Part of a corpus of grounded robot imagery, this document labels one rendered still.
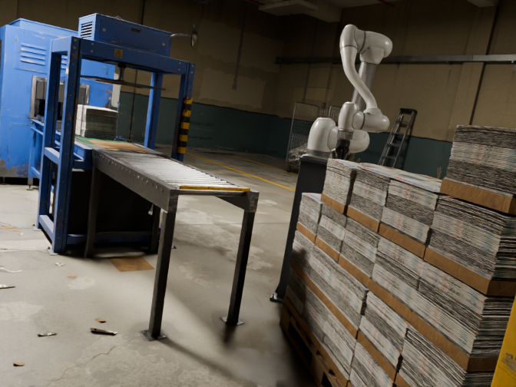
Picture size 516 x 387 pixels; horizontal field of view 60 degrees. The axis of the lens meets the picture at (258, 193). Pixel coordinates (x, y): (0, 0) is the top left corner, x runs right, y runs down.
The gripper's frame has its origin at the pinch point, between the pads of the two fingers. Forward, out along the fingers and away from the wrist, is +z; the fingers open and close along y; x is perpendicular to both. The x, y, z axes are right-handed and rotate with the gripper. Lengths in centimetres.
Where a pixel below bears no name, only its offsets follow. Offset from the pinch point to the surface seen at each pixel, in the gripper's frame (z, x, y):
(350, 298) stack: 44, -75, -19
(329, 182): 1.4, -30.9, -18.8
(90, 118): -1, 182, -154
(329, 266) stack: 40, -49, -19
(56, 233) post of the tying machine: 81, 101, -163
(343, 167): -8, -46, -20
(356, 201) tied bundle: 4, -62, -18
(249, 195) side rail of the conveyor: 19, 2, -50
